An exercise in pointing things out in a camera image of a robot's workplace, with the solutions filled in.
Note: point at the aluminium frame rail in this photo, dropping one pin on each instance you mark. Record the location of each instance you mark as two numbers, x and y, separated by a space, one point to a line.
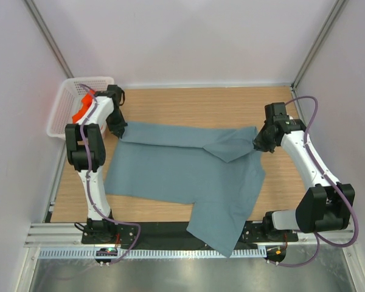
52 235

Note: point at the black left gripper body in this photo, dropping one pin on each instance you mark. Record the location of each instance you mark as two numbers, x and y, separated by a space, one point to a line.
116 122

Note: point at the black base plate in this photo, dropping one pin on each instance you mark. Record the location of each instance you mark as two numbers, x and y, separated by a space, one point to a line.
174 236

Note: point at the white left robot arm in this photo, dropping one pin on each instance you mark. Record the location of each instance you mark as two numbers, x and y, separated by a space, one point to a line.
86 152

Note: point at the slotted grey cable duct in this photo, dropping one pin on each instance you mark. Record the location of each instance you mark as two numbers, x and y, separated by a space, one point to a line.
137 254

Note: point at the grey-blue t shirt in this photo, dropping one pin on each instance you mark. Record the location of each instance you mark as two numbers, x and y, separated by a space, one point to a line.
217 171

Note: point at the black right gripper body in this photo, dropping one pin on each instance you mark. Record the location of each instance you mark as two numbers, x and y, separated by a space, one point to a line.
262 140

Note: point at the white plastic basket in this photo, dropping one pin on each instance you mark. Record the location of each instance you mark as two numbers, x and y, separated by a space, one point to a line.
68 101

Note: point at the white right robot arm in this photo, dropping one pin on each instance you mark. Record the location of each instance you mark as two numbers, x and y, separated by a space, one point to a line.
325 205

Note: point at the orange t shirt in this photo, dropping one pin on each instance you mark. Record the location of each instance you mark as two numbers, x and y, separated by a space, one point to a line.
86 104

